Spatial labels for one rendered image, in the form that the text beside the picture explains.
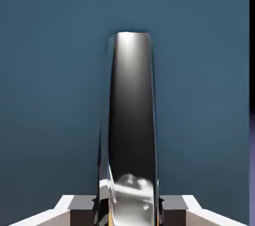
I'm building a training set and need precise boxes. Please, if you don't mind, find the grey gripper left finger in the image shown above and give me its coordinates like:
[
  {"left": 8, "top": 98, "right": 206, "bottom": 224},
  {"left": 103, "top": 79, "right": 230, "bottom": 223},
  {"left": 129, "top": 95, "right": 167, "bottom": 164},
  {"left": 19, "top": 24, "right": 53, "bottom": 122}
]
[{"left": 8, "top": 195, "right": 98, "bottom": 226}]

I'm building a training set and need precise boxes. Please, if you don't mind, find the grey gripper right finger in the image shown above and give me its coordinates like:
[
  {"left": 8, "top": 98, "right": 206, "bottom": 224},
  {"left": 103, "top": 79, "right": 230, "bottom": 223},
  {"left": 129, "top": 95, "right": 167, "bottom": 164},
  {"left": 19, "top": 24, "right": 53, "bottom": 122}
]
[{"left": 158, "top": 195, "right": 244, "bottom": 226}]

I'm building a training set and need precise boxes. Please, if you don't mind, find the blue painted cabinet door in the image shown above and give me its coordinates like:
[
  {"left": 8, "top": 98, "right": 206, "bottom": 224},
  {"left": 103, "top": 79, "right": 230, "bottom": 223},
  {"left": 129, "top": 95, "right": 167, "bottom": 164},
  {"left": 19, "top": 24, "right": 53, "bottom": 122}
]
[{"left": 0, "top": 0, "right": 251, "bottom": 226}]

